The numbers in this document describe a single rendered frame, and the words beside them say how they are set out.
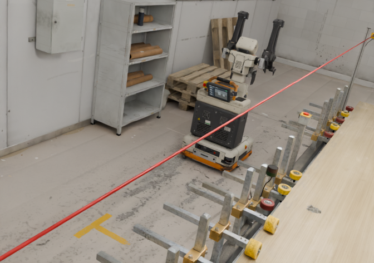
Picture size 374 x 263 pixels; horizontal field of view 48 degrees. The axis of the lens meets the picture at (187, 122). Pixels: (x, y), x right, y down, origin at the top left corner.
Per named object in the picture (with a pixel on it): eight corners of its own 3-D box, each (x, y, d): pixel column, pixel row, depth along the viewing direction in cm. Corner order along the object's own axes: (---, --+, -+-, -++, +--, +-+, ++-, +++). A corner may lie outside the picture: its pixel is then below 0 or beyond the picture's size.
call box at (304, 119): (296, 124, 302) (300, 114, 299) (299, 121, 308) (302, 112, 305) (306, 127, 299) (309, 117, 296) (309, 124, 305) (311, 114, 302)
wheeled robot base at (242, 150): (227, 175, 448) (232, 154, 439) (177, 154, 475) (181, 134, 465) (251, 155, 504) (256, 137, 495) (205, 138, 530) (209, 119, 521)
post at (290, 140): (271, 196, 299) (289, 135, 281) (273, 194, 302) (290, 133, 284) (276, 198, 298) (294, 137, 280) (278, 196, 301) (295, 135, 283)
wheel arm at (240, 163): (236, 165, 303) (237, 160, 301) (237, 164, 306) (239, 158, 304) (294, 188, 285) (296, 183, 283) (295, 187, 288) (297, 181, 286)
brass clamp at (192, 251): (180, 265, 180) (182, 256, 178) (195, 249, 191) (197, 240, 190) (192, 272, 178) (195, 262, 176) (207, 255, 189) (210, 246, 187)
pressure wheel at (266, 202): (254, 218, 245) (259, 201, 241) (259, 212, 252) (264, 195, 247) (267, 223, 242) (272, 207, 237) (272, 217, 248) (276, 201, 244)
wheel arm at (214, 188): (201, 188, 261) (202, 182, 260) (203, 185, 264) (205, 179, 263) (266, 217, 243) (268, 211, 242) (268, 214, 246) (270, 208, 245)
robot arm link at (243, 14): (237, 9, 471) (245, 10, 467) (241, 10, 483) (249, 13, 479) (226, 48, 481) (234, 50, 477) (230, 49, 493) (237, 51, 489)
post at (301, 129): (284, 177, 319) (299, 123, 302) (286, 175, 323) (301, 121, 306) (289, 179, 317) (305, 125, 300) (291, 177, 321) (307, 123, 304)
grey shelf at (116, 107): (90, 124, 521) (101, -5, 464) (134, 108, 596) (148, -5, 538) (118, 135, 503) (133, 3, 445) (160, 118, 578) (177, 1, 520)
